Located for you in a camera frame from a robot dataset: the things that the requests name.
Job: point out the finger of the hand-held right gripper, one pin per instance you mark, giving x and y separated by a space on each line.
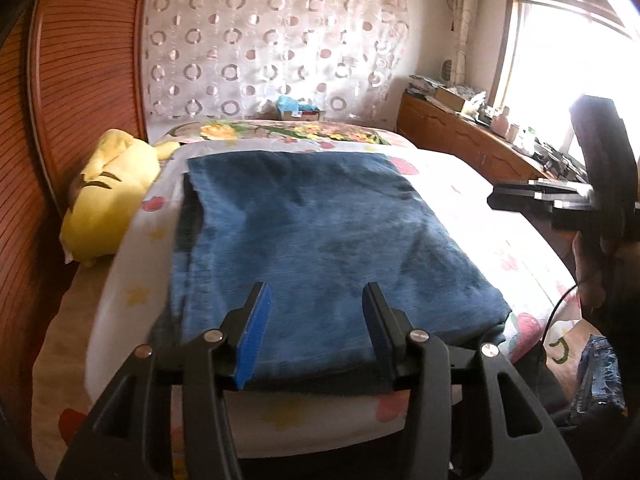
530 194
570 215

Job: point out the white floral quilt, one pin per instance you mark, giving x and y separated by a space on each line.
500 230

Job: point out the circle pattern sheer curtain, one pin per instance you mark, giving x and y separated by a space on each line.
270 45

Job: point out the flower print blanket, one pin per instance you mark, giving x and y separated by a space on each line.
280 131

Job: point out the wooden headboard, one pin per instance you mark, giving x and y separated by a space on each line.
65 110

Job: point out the white cup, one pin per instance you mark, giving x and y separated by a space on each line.
513 131

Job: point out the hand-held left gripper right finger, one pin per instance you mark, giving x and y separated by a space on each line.
376 332

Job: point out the open cardboard box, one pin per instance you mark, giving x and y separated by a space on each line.
455 99

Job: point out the window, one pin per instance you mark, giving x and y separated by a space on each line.
560 60

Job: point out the wooden sideboard cabinet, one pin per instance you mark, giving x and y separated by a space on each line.
460 135

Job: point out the brown paper bag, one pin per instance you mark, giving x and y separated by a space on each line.
570 342

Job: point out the yellow plush toy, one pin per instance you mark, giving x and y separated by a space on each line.
105 195

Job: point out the light blue cloth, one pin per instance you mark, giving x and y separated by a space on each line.
295 104

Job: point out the pink jar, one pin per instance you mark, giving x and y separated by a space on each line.
501 121

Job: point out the person's right hand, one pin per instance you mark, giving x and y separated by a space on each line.
590 270

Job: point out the small cardboard box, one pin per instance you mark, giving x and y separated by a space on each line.
300 115

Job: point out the light blue denim garment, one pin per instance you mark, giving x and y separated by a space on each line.
600 375

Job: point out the stack of papers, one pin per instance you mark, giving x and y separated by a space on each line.
422 85

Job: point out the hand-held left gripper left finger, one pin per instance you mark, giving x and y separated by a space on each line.
255 335

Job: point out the blue denim pants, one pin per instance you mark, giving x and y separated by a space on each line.
310 250

